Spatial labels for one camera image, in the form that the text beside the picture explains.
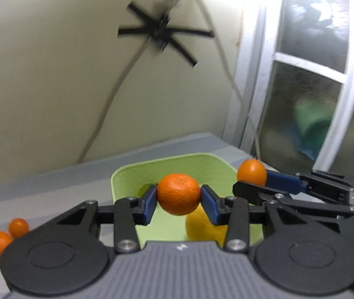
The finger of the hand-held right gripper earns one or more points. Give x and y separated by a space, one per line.
284 182
251 191

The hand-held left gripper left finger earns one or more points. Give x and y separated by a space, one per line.
151 204

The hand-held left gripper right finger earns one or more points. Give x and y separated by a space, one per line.
209 205

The green plastic basket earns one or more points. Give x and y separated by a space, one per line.
180 165

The yellow mango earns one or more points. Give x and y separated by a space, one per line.
200 227

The green object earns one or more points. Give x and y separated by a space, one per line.
314 124

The grey striped bed sheet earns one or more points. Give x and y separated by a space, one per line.
55 177

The white framed glass door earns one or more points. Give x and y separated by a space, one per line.
351 68

